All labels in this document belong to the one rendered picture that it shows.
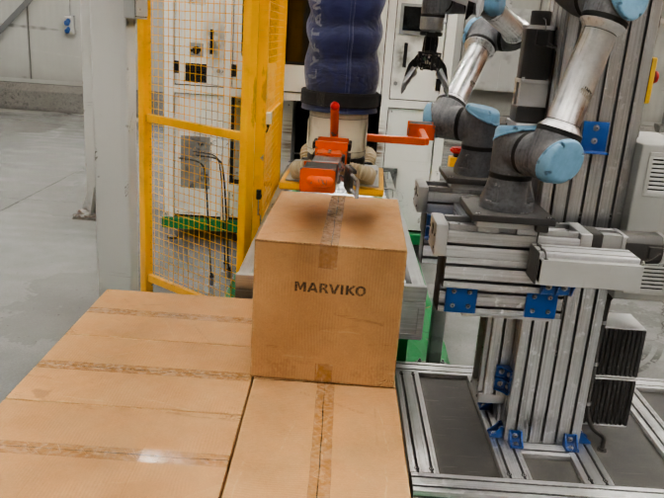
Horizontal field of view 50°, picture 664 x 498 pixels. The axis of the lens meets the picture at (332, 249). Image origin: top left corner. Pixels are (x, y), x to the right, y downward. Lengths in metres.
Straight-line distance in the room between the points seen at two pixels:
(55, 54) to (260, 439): 10.68
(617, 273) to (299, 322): 0.84
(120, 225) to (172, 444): 1.84
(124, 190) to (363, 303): 1.73
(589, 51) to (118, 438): 1.45
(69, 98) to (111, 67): 8.63
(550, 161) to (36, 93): 10.77
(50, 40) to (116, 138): 8.83
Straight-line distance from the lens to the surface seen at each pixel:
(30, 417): 1.89
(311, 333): 1.94
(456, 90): 2.58
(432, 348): 3.32
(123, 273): 3.49
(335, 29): 1.98
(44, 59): 12.17
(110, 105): 3.33
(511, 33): 2.60
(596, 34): 1.92
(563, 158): 1.86
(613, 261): 2.00
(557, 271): 1.93
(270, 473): 1.63
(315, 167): 1.48
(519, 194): 1.98
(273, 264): 1.88
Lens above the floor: 1.47
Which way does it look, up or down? 17 degrees down
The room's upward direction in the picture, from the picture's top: 4 degrees clockwise
